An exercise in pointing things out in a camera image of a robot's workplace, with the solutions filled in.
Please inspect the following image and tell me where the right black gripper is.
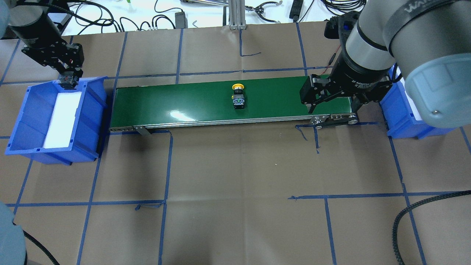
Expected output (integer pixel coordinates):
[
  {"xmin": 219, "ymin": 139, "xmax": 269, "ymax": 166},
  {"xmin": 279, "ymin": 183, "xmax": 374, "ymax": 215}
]
[{"xmin": 300, "ymin": 51, "xmax": 393, "ymax": 114}]

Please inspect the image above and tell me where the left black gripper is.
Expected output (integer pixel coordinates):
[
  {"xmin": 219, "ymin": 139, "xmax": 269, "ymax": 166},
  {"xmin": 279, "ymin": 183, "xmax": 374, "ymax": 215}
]
[{"xmin": 21, "ymin": 22, "xmax": 84, "ymax": 87}]

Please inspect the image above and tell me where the yellow push button switch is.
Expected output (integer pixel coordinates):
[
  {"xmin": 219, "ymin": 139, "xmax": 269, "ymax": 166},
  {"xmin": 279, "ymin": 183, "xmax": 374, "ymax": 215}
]
[{"xmin": 231, "ymin": 83, "xmax": 246, "ymax": 110}]

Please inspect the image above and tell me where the red push button switch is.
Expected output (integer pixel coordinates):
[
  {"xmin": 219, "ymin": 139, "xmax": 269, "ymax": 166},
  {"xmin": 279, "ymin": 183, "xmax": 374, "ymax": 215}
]
[{"xmin": 57, "ymin": 73, "xmax": 79, "ymax": 90}]

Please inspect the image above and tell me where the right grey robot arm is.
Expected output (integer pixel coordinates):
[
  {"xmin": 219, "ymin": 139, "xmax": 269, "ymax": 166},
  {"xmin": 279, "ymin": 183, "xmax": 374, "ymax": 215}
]
[{"xmin": 300, "ymin": 0, "xmax": 471, "ymax": 128}]

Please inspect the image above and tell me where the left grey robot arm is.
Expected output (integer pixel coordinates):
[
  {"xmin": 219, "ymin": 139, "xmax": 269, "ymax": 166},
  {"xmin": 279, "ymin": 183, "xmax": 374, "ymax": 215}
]
[{"xmin": 5, "ymin": 0, "xmax": 84, "ymax": 90}]

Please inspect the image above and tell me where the left blue plastic bin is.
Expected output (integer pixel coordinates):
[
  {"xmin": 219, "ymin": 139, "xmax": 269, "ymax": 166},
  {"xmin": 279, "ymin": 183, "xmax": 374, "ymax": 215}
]
[{"xmin": 5, "ymin": 77, "xmax": 107, "ymax": 165}]

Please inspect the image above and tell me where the blue plastic bin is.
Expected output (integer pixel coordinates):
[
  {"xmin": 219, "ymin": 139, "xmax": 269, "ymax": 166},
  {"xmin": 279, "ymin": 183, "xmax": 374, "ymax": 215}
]
[
  {"xmin": 5, "ymin": 77, "xmax": 107, "ymax": 165},
  {"xmin": 379, "ymin": 78, "xmax": 454, "ymax": 139}
]

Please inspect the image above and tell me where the white foam pad left bin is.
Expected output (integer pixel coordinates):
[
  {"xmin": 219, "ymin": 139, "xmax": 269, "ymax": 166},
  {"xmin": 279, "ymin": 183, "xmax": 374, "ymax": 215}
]
[{"xmin": 43, "ymin": 92, "xmax": 81, "ymax": 149}]

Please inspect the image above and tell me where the white foam pad bin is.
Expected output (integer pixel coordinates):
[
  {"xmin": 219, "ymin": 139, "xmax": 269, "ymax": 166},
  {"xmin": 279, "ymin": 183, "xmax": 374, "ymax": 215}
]
[
  {"xmin": 43, "ymin": 92, "xmax": 81, "ymax": 149},
  {"xmin": 399, "ymin": 78, "xmax": 423, "ymax": 121}
]

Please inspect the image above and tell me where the right blue plastic bin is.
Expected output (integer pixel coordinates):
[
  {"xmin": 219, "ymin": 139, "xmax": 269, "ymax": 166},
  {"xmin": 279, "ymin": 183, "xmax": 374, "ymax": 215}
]
[{"xmin": 379, "ymin": 78, "xmax": 454, "ymax": 139}]

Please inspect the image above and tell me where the white foam pad right bin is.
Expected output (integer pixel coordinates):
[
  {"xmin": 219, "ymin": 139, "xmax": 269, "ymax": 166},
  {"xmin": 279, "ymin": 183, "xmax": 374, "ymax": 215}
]
[{"xmin": 399, "ymin": 78, "xmax": 423, "ymax": 121}]

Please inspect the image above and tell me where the black power adapter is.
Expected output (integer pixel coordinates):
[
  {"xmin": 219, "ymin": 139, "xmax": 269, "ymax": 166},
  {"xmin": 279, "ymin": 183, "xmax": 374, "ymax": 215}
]
[{"xmin": 174, "ymin": 11, "xmax": 188, "ymax": 29}]

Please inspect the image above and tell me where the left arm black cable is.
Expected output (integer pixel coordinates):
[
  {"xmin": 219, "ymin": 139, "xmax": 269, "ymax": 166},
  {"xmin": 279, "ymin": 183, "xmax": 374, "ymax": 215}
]
[{"xmin": 48, "ymin": 0, "xmax": 122, "ymax": 33}]

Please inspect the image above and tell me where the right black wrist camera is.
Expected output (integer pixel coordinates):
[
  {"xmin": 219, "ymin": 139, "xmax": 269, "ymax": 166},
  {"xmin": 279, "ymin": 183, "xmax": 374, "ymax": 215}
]
[{"xmin": 323, "ymin": 11, "xmax": 361, "ymax": 42}]

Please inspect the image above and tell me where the aluminium extrusion post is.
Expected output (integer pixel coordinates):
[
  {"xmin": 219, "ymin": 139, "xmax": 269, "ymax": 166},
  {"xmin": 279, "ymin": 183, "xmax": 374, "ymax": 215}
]
[{"xmin": 228, "ymin": 0, "xmax": 246, "ymax": 30}]

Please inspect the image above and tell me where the black braided cable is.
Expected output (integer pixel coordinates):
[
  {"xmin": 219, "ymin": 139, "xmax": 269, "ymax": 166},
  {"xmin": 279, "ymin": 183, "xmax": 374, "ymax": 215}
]
[{"xmin": 392, "ymin": 190, "xmax": 471, "ymax": 265}]

